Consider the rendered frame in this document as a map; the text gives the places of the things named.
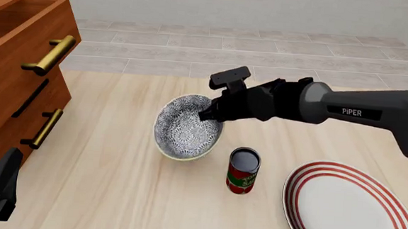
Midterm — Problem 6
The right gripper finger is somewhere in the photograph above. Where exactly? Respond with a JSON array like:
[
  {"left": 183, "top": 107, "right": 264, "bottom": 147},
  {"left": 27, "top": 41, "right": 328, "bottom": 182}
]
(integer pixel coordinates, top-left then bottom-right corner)
[
  {"left": 217, "top": 112, "right": 237, "bottom": 124},
  {"left": 198, "top": 103, "right": 224, "bottom": 123}
]

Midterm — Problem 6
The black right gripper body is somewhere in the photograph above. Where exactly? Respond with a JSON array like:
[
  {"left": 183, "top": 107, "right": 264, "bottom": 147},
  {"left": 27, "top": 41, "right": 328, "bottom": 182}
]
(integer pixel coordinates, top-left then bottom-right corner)
[{"left": 209, "top": 87, "right": 254, "bottom": 124}]

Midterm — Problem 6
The patterned black and white bowl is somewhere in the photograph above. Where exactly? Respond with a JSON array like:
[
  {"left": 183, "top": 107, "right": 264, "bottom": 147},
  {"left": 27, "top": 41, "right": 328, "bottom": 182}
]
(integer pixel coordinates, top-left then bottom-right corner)
[{"left": 151, "top": 91, "right": 227, "bottom": 166}]

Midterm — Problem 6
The white plate with red rings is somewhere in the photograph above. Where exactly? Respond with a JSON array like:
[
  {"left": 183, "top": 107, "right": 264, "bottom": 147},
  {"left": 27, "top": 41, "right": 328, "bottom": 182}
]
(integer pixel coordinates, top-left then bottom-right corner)
[{"left": 280, "top": 158, "right": 408, "bottom": 229}]

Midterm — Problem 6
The red tomato sauce tin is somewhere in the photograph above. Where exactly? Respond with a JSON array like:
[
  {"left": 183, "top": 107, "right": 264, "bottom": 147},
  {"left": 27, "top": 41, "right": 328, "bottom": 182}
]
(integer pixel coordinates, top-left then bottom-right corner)
[{"left": 225, "top": 146, "right": 262, "bottom": 196}]

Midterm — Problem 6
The closed wooden drawer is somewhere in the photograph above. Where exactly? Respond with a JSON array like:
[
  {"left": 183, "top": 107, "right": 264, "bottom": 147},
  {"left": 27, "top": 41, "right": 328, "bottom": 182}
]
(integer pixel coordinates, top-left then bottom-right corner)
[{"left": 0, "top": 64, "right": 75, "bottom": 206}]

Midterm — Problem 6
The open wooden drawer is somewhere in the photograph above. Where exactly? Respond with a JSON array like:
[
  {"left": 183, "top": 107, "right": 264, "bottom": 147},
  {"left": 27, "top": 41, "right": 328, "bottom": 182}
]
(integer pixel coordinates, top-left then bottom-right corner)
[{"left": 0, "top": 0, "right": 85, "bottom": 129}]

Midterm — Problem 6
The short brass drawer handle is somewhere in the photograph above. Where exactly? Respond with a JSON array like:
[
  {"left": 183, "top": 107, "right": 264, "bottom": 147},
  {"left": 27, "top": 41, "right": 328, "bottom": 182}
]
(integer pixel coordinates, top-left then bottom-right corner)
[{"left": 20, "top": 106, "right": 64, "bottom": 152}]

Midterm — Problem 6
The long brass drawer handle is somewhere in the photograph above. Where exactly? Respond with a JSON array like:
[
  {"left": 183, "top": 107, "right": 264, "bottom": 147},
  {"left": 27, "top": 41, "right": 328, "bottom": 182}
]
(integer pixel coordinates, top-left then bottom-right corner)
[{"left": 20, "top": 32, "right": 77, "bottom": 79}]

